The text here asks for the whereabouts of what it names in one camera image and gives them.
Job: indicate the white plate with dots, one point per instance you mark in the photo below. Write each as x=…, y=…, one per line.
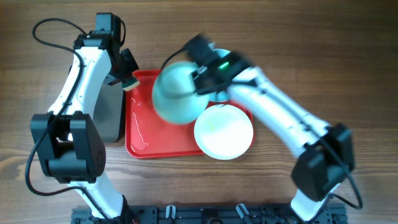
x=223, y=132

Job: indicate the black water tray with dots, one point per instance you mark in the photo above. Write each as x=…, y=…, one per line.
x=102, y=102

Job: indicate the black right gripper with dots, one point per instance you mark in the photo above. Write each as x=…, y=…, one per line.
x=196, y=88

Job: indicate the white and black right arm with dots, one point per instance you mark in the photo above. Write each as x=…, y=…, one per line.
x=324, y=153

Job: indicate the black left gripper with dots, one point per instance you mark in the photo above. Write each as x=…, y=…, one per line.
x=133, y=66

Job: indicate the pale blue rear plate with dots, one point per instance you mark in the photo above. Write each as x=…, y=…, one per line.
x=220, y=96

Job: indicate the pale green plate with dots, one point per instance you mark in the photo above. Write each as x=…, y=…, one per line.
x=173, y=94

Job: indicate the red plastic tray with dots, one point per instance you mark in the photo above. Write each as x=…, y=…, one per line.
x=147, y=134

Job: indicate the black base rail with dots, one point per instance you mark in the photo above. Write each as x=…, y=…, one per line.
x=333, y=213

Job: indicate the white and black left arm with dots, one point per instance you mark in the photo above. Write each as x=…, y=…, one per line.
x=67, y=142

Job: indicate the green and yellow sponge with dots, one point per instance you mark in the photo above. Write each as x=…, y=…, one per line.
x=130, y=83

